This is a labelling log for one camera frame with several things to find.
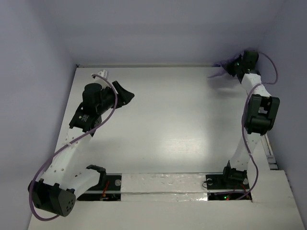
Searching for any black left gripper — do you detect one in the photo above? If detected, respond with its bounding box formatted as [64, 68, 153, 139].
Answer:
[97, 81, 133, 114]

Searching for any purple t shirt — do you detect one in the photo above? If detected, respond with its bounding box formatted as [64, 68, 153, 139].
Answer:
[207, 53, 241, 79]

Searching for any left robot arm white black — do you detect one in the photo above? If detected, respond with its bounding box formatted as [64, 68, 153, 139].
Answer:
[28, 81, 135, 221]

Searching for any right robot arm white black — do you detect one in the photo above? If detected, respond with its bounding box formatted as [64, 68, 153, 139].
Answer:
[221, 50, 280, 188]

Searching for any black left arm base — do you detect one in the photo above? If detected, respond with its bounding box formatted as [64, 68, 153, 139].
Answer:
[77, 174, 122, 201]

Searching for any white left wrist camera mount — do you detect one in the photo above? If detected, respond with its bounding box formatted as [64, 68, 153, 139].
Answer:
[91, 69, 108, 79]

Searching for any aluminium rail right side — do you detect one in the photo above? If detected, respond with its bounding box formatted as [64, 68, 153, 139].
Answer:
[261, 134, 279, 171]

